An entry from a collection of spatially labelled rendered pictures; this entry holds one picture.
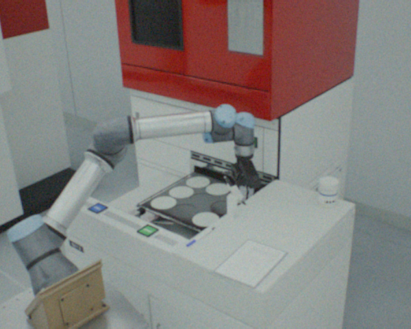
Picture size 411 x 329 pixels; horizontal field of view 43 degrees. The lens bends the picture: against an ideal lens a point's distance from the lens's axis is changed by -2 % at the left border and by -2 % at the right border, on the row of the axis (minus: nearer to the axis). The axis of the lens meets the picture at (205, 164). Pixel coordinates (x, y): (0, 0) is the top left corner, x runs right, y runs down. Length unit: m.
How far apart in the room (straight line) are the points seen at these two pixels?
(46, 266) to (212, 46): 1.02
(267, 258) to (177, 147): 0.93
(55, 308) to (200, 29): 1.14
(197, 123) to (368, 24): 1.87
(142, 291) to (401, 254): 1.98
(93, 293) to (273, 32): 1.06
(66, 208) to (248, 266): 0.63
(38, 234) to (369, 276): 2.13
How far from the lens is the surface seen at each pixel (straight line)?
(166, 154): 2.48
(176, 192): 2.17
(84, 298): 1.65
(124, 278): 1.98
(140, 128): 1.73
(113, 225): 1.88
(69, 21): 5.28
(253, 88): 1.99
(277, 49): 1.93
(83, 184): 1.81
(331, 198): 1.92
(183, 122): 1.75
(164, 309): 1.89
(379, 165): 3.63
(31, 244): 1.63
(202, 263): 1.64
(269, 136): 2.07
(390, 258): 3.44
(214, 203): 2.08
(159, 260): 1.77
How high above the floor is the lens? 1.94
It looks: 26 degrees down
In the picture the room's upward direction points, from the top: 2 degrees counter-clockwise
